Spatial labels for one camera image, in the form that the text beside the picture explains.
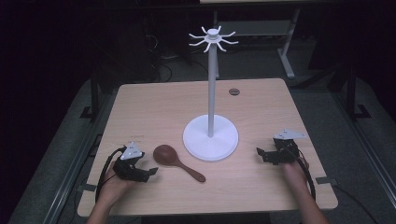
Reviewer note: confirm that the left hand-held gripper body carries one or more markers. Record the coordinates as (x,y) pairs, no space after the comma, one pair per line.
(126,168)

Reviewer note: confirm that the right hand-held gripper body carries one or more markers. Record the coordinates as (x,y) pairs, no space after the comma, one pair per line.
(284,149)

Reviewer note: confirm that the brown wooden spoon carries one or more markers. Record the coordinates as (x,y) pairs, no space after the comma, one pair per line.
(166,155)

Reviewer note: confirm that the white hook stand rack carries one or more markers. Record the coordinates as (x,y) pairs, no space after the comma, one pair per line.
(211,137)

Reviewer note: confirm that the person's left hand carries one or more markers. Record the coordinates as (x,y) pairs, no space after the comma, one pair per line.
(113,188)

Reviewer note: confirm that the person's right hand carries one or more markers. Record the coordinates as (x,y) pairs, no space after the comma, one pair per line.
(295,174)

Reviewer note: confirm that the grey tape strip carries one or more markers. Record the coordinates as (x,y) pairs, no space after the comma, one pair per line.
(326,180)
(87,187)

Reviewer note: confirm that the round grey table grommet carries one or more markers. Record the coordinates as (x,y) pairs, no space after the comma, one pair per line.
(234,91)

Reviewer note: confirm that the black metal stand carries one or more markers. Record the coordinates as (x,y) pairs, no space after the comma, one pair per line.
(94,99)
(351,96)

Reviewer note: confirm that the grey metal floor rail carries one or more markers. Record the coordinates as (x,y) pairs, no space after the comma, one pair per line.
(68,177)
(370,155)

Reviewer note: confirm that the white background desk frame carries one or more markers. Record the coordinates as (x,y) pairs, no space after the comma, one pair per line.
(288,53)

